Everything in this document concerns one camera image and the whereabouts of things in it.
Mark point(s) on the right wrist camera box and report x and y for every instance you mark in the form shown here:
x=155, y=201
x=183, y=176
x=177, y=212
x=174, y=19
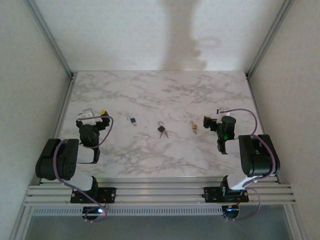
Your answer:
x=223, y=110

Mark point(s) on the aluminium lower frame beam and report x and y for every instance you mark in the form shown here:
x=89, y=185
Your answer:
x=21, y=225
x=296, y=225

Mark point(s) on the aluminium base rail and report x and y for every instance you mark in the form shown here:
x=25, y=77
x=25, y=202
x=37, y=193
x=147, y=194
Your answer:
x=160, y=192

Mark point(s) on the brass padlock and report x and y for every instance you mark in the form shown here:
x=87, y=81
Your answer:
x=194, y=126

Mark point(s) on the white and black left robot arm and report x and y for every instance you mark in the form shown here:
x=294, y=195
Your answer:
x=56, y=162

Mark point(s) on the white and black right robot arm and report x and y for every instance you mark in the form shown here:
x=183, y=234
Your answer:
x=257, y=160

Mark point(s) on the small blue padlock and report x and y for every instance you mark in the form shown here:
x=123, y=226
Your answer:
x=132, y=119

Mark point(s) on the aluminium side rail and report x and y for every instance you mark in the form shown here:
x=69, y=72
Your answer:
x=255, y=101
x=60, y=125

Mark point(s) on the brass padlock keys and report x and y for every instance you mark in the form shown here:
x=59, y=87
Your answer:
x=195, y=131

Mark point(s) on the aluminium corner post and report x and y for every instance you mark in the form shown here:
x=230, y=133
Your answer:
x=268, y=40
x=51, y=40

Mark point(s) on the controller board with LED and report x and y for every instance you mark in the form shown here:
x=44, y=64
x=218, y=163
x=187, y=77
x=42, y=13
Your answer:
x=231, y=211
x=96, y=212

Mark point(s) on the black padlock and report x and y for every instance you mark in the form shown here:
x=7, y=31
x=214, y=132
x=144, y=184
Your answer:
x=161, y=129

